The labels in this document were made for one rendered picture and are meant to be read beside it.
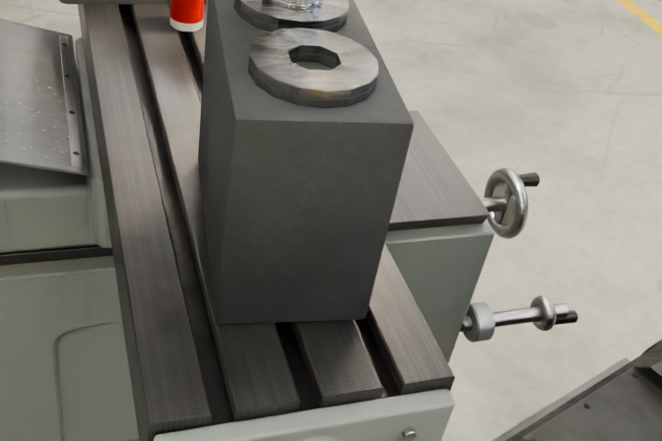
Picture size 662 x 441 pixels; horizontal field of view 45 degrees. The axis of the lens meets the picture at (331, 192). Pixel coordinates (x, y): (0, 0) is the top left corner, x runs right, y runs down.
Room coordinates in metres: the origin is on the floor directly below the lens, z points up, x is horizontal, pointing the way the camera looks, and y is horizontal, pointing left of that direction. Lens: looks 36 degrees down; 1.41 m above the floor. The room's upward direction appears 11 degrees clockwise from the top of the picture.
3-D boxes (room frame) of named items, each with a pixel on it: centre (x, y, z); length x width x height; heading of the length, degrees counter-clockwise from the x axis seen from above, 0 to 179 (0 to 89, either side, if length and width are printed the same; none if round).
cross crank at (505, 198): (1.07, -0.25, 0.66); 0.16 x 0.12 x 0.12; 114
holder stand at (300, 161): (0.54, 0.04, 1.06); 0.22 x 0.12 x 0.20; 17
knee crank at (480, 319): (0.95, -0.34, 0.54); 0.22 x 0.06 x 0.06; 114
